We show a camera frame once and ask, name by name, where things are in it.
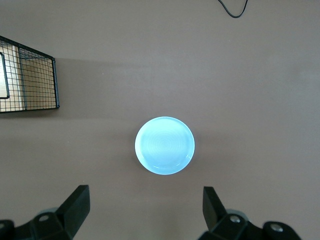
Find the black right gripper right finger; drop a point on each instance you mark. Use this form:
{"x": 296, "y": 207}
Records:
{"x": 217, "y": 220}

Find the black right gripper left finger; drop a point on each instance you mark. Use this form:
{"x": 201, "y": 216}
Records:
{"x": 67, "y": 220}

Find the light blue round plate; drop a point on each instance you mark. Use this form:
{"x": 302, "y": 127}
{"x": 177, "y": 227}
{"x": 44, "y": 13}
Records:
{"x": 165, "y": 145}

